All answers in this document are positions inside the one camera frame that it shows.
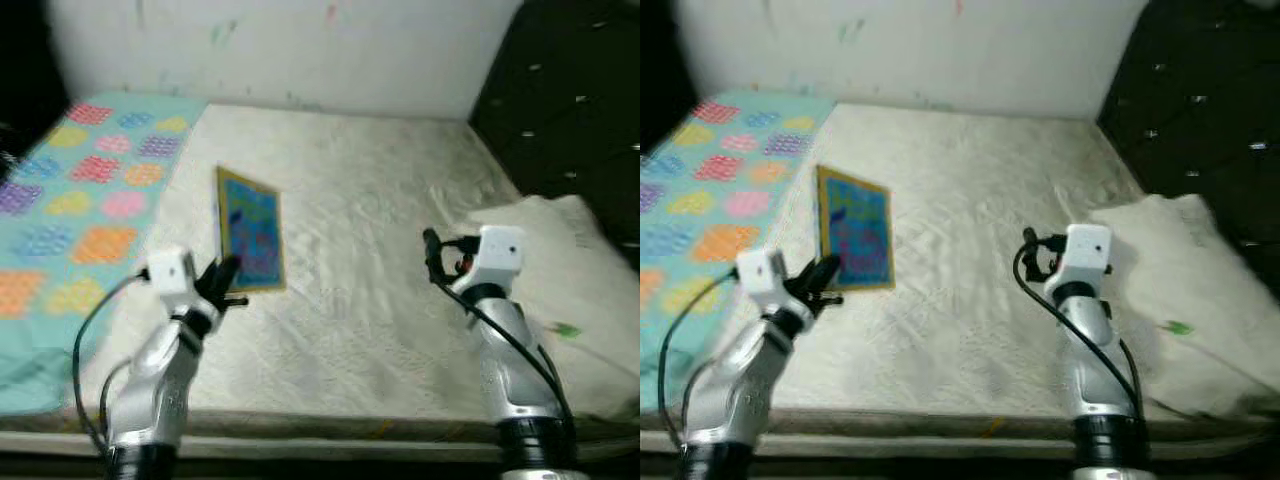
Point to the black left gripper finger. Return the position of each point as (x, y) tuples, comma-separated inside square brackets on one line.
[(796, 280), (204, 280), (822, 276), (227, 276)]

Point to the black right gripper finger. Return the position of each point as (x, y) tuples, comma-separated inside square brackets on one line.
[(433, 258), (1031, 256)]

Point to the blue yellow children's book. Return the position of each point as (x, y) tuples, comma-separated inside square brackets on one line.
[(855, 230), (250, 230)]

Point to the beige pillow with green tree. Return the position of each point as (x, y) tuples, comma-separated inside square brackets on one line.
[(580, 290), (1200, 290)]

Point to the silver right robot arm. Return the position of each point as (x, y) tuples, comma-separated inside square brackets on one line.
[(1090, 360), (510, 370)]

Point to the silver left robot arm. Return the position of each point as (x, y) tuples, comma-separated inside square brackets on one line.
[(150, 390), (740, 390)]

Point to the beige quilted mattress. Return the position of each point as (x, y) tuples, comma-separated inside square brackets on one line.
[(980, 200), (380, 200)]

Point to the teal blanket with colourful shapes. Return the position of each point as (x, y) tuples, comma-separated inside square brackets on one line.
[(80, 200), (700, 190)]

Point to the dark tufted headboard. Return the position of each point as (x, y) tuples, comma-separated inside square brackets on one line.
[(570, 110), (1200, 110)]

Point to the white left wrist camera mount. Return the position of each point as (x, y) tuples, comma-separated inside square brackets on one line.
[(760, 272), (170, 272)]

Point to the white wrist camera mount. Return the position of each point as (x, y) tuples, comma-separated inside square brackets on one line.
[(1085, 250), (495, 255), (760, 272), (170, 272)]

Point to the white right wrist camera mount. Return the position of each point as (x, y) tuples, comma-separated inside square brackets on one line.
[(495, 255), (1085, 250)]

